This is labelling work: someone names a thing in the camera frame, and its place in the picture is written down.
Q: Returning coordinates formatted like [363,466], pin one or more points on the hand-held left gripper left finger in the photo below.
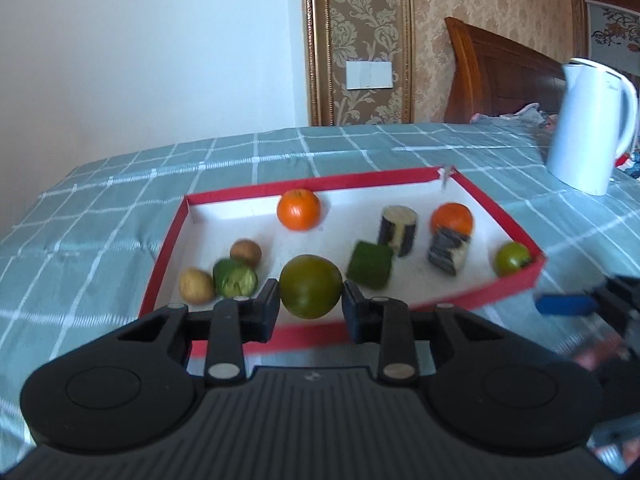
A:
[269,310]

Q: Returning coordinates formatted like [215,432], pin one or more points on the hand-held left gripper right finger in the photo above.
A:
[352,312]

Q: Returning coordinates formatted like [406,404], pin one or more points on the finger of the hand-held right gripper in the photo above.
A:
[562,305]

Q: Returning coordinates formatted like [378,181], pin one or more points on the green cucumber piece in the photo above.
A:
[370,265]
[234,277]

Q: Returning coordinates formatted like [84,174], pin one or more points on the large green tomato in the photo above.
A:
[310,285]

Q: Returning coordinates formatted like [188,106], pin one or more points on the brown longan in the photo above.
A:
[246,251]

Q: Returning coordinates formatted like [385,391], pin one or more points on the small green tomato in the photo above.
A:
[511,259]

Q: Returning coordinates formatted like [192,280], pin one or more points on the yellowish small potato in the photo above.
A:
[196,285]

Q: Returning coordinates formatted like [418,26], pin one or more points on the notched dark eggplant piece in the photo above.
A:
[397,232]

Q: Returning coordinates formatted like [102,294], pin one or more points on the orange tangerine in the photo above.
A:
[452,217]
[298,210]

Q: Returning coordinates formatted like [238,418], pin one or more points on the red cardboard box tray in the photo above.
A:
[340,205]

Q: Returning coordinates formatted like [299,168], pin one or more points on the pink towel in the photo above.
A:
[590,357]

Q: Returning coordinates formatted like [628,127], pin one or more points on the white electric kettle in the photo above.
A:
[585,125]

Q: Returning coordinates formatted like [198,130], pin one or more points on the crumpled clothes pile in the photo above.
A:
[525,115]

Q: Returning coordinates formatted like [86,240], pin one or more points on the green checked bedsheet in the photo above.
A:
[100,210]

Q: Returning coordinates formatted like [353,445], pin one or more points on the brown wooden headboard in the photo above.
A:
[495,75]

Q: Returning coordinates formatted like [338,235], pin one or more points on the gold framed wallpaper panel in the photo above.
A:
[365,10]

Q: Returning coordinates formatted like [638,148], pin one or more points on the white wall light switch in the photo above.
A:
[370,74]

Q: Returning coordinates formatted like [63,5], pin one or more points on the floral wall picture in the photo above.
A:
[617,30]

